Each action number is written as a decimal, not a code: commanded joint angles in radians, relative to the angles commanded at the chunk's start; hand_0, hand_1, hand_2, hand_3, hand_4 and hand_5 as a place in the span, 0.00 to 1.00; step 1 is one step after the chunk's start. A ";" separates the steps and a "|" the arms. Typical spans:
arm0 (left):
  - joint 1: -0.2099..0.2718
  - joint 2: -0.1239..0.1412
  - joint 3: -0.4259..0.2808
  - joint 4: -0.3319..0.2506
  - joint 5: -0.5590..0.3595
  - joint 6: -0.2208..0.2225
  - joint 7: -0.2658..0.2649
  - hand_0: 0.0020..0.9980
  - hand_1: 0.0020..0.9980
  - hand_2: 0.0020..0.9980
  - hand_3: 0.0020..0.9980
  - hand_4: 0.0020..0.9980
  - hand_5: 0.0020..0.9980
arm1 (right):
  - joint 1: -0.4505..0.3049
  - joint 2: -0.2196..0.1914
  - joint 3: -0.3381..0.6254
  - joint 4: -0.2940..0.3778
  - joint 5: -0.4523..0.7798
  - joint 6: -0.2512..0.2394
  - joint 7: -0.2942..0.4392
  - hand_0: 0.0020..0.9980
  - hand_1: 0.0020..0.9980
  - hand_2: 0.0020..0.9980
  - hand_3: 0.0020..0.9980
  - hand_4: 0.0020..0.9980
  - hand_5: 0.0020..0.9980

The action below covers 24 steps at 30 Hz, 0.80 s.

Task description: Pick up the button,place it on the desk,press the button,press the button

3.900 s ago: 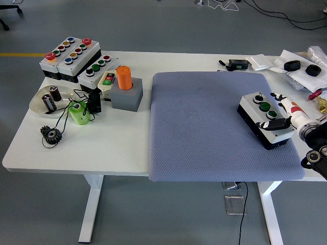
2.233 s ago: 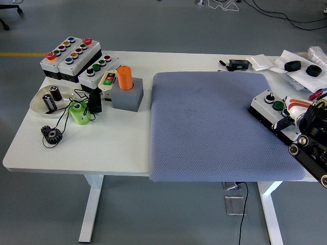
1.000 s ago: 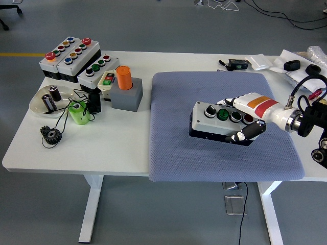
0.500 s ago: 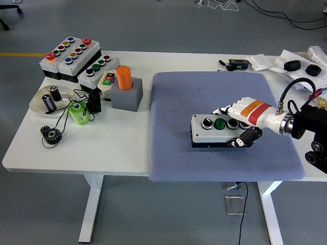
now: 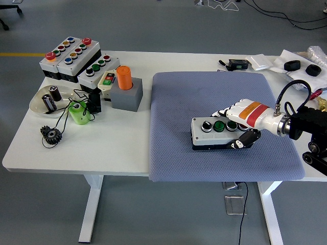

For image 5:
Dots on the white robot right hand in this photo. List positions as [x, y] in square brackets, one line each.
[258, 114]

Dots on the grey four-button control box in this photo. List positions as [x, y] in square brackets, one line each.
[85, 79]
[204, 137]

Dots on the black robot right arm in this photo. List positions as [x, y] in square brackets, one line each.
[301, 122]

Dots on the five-button box with e-stop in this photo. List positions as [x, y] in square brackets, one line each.
[48, 66]
[76, 62]

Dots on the clear plastic bag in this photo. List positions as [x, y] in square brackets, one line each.
[293, 76]

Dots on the black module box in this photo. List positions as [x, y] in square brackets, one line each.
[238, 65]

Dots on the black plug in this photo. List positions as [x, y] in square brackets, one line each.
[222, 62]

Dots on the white paper sheet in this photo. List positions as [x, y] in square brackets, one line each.
[291, 56]

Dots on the metal floor socket box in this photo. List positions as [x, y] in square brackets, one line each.
[230, 185]

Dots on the grey-blue textured mat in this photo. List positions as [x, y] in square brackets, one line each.
[178, 102]

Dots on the bubble wrap bag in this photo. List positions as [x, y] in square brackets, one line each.
[316, 53]

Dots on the metal floor socket plate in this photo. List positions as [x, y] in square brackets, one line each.
[233, 205]

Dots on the white table leg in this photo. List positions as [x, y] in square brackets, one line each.
[272, 214]
[89, 209]

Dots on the grey metal stand foot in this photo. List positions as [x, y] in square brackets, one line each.
[198, 2]

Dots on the grey block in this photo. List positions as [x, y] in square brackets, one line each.
[125, 99]

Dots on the orange cylinder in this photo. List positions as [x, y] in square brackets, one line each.
[124, 77]

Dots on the small black device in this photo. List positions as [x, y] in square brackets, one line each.
[94, 103]

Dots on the green cylinder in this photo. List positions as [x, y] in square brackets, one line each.
[79, 114]

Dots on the black capacitor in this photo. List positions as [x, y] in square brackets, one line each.
[55, 94]
[49, 102]

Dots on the black gear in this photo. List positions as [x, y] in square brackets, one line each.
[52, 136]

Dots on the clear shallow dish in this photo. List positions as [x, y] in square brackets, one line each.
[38, 103]

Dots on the black office chair base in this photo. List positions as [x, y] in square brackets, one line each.
[5, 25]

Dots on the white switch plate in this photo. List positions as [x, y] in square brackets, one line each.
[259, 62]

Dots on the cream pendant switch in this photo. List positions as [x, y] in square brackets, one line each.
[107, 79]

